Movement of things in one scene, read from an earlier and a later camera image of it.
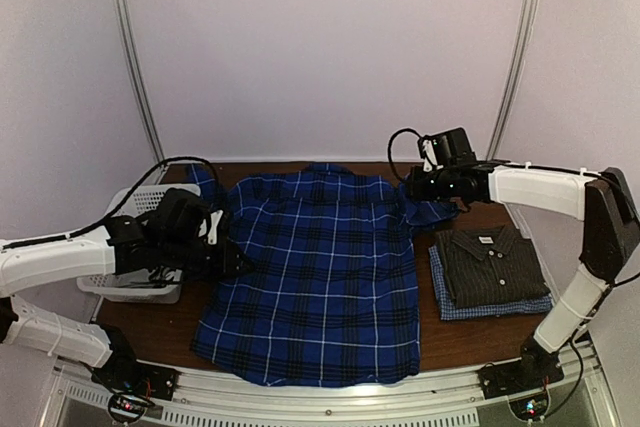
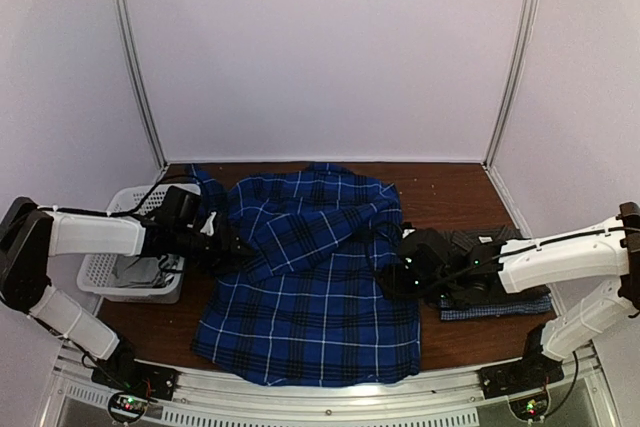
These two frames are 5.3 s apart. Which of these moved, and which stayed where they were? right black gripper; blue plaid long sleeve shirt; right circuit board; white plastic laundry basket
Moved: right black gripper
Stayed: blue plaid long sleeve shirt; white plastic laundry basket; right circuit board
